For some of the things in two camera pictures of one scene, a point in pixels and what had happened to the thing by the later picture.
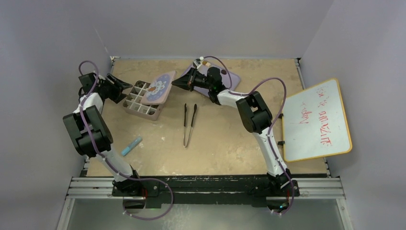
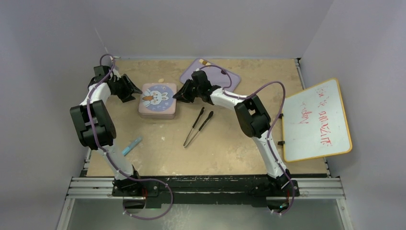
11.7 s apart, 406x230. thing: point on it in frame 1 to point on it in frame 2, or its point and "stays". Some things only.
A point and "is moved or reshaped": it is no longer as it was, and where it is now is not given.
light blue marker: (131, 145) stays
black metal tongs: (192, 121) to (211, 114)
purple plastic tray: (235, 80) stays
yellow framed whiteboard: (314, 124) stays
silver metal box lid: (157, 90) is moved or reshaped
